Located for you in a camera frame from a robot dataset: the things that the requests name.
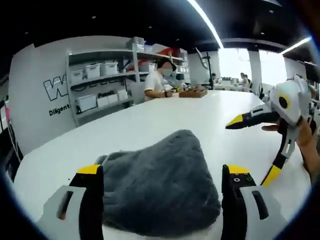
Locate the grey metal shelf unit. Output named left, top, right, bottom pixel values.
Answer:
left=66, top=37, right=188, bottom=127

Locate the black tripod stand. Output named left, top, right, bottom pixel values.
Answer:
left=194, top=47, right=216, bottom=90

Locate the wooden tray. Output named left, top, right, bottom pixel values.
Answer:
left=178, top=87, right=209, bottom=98

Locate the group of white storage bins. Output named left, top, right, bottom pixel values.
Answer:
left=70, top=37, right=191, bottom=113

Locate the person's right hand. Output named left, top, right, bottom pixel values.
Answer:
left=261, top=116, right=318, bottom=151

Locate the pink hanging cloth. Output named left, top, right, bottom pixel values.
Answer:
left=4, top=99, right=13, bottom=126

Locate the ceiling light strip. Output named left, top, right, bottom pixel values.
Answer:
left=279, top=37, right=312, bottom=55
left=187, top=0, right=225, bottom=48

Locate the grey plush towel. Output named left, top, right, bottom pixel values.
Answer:
left=95, top=129, right=223, bottom=238

